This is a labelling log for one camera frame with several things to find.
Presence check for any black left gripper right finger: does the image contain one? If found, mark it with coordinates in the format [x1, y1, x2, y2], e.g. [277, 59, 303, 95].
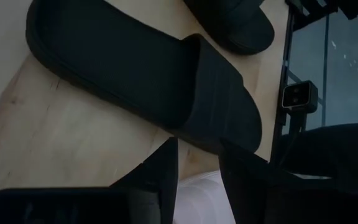
[218, 138, 310, 224]

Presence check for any black table-level camera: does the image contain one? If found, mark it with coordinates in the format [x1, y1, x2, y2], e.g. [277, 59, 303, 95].
[280, 80, 319, 114]

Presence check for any pink fluffy slipper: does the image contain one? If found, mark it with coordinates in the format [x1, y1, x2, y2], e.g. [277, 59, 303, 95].
[172, 170, 237, 224]

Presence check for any black rubber slide sandal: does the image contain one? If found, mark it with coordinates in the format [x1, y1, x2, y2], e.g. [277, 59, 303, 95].
[183, 0, 275, 56]
[25, 0, 263, 155]

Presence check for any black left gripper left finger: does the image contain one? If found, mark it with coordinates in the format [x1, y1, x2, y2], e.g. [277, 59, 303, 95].
[110, 136, 180, 224]

